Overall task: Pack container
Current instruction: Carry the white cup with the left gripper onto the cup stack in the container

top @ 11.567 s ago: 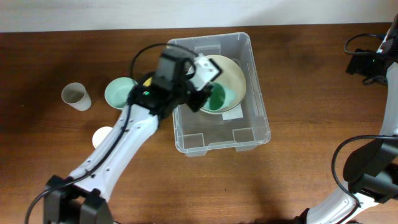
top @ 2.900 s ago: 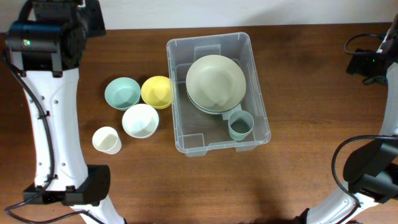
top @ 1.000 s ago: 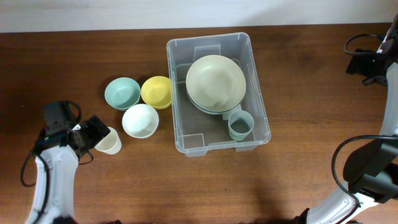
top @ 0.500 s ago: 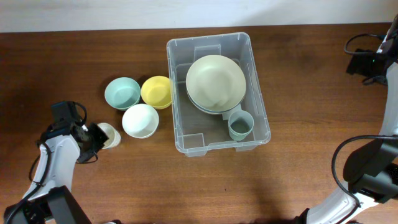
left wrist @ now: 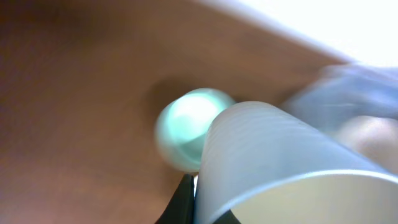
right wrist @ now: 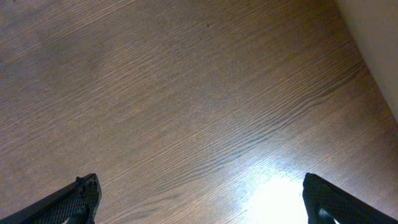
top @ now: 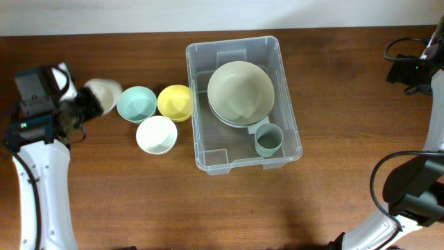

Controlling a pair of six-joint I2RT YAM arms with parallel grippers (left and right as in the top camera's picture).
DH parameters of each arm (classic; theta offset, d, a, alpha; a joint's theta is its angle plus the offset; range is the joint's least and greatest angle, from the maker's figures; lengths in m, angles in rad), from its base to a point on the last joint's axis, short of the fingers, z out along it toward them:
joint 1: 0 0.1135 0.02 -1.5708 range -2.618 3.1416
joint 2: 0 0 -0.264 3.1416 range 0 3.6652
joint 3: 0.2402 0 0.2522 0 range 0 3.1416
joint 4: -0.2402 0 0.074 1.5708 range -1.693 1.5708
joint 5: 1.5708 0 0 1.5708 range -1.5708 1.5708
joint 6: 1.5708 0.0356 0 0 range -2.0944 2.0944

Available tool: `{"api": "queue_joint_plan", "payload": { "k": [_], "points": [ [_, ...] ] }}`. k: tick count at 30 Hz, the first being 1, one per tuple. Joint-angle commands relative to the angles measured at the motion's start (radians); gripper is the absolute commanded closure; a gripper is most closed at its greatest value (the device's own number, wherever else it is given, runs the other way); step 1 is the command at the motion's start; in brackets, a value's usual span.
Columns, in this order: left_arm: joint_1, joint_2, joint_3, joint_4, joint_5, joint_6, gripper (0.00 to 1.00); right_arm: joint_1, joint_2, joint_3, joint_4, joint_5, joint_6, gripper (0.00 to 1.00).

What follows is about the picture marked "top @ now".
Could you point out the cream plastic cup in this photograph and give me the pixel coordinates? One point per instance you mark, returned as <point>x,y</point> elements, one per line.
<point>107,92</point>

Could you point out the white label in bin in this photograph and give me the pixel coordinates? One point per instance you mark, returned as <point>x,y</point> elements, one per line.
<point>258,126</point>

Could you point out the white bowl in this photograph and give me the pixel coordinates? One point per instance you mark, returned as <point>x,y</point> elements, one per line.
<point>156,135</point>

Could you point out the grey plastic cup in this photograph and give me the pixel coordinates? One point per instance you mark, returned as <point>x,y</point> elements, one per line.
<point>269,136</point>

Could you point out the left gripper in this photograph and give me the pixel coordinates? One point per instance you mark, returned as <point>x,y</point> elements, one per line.
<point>88,96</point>

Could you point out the yellow bowl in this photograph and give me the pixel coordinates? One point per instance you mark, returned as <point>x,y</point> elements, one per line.
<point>174,102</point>

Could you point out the cream plate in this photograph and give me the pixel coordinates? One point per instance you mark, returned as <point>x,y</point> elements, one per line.
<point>241,87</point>

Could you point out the beige plate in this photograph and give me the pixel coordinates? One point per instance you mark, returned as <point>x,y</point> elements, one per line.
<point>239,121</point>

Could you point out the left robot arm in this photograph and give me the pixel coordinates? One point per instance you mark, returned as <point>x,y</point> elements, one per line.
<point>38,139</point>

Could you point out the green plastic cup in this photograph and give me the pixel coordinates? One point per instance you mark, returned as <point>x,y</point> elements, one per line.
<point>265,152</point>

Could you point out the mint green bowl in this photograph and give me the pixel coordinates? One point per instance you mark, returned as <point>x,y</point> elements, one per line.
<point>137,104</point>

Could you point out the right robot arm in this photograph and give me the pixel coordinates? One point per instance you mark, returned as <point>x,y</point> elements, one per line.
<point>412,193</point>

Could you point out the clear plastic storage bin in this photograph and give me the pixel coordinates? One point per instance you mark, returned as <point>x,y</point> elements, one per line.
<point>219,147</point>

